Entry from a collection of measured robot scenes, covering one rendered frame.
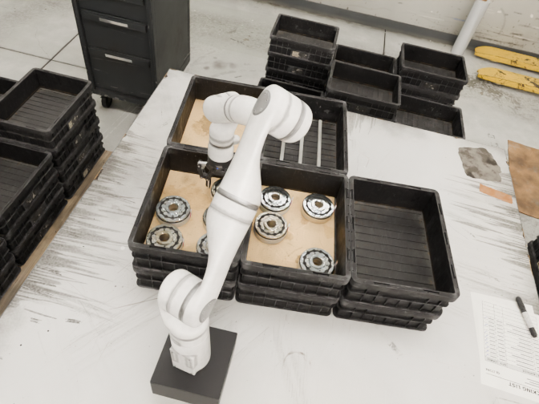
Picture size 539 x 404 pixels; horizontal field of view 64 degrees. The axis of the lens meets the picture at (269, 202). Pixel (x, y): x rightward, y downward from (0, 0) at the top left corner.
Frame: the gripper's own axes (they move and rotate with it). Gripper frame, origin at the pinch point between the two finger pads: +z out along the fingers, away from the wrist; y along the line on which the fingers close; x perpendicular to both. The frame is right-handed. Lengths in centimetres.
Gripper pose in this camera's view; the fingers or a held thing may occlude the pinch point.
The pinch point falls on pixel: (218, 185)
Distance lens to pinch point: 139.0
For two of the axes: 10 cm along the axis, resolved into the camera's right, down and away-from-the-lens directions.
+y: 9.8, 1.8, 0.1
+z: -1.3, 6.4, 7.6
